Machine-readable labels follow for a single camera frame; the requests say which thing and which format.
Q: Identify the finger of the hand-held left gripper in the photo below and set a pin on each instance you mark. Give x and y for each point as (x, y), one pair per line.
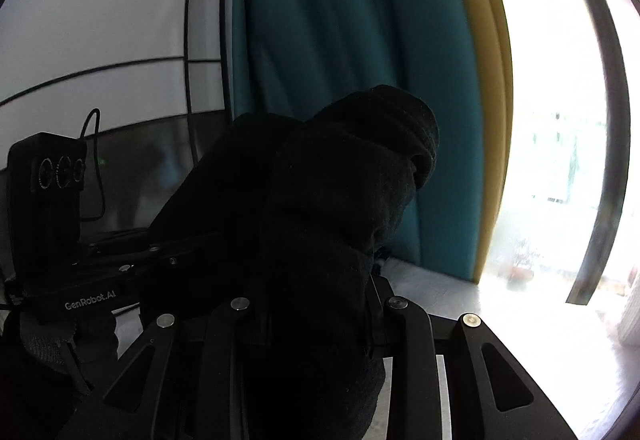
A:
(170, 267)
(150, 244)

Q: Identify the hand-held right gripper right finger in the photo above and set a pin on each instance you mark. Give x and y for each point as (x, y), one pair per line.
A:
(415, 370)

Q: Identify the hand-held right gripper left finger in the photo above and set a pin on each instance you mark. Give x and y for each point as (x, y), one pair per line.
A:
(220, 370)

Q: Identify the black knit garment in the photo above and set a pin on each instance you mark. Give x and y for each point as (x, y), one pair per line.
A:
(325, 195)

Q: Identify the person's left hand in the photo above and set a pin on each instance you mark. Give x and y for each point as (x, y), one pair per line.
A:
(60, 342)

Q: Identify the potted plant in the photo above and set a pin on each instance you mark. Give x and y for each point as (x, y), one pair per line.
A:
(520, 265)

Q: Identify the teal curtain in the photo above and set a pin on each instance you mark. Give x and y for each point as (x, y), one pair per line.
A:
(325, 20)

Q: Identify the yellow curtain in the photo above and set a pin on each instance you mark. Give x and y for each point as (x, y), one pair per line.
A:
(485, 70)

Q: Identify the dark door frame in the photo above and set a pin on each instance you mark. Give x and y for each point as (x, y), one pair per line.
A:
(607, 120)

